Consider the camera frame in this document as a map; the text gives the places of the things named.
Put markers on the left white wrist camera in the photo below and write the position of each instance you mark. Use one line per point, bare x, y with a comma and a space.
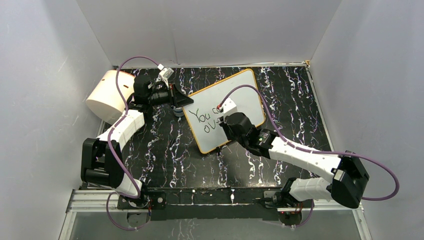
165, 73

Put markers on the wire whiteboard stand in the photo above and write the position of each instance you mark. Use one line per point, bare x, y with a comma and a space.
218, 151

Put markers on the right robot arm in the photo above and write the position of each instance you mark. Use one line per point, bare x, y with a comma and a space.
340, 176

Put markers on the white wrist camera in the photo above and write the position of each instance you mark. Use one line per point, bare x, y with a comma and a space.
165, 73
227, 108

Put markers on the yellow framed whiteboard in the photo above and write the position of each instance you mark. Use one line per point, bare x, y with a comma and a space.
202, 115

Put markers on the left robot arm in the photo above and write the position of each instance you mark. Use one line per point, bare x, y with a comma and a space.
124, 102

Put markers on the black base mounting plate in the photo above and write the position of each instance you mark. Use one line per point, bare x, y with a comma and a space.
222, 203

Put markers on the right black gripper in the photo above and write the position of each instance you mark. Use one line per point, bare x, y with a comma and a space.
225, 126

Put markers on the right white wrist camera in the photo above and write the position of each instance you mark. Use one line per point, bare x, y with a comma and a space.
227, 108

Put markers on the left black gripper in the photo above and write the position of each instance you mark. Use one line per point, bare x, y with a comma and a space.
176, 97

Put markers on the aluminium frame rail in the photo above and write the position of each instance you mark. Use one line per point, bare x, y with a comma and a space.
97, 215

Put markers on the cream cylindrical box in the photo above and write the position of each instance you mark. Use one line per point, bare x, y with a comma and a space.
105, 101

